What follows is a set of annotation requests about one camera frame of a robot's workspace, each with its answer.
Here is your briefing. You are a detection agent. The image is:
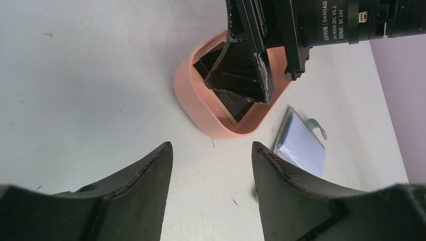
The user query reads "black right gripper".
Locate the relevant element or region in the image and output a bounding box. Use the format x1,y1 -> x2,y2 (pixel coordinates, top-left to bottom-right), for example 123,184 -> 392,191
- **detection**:
204,0 -> 310,104

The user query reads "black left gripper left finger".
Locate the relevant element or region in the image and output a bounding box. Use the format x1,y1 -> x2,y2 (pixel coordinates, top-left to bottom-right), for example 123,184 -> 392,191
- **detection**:
1,142 -> 173,240

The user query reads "pink oval tray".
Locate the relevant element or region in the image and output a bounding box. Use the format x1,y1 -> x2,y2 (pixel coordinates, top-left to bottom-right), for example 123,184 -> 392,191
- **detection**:
174,31 -> 291,140

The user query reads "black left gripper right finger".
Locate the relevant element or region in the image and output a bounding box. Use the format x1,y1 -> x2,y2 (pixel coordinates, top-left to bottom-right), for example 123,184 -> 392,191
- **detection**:
252,142 -> 425,240

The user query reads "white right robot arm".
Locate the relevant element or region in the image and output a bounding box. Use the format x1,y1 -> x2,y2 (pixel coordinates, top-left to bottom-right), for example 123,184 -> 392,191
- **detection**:
204,0 -> 425,104

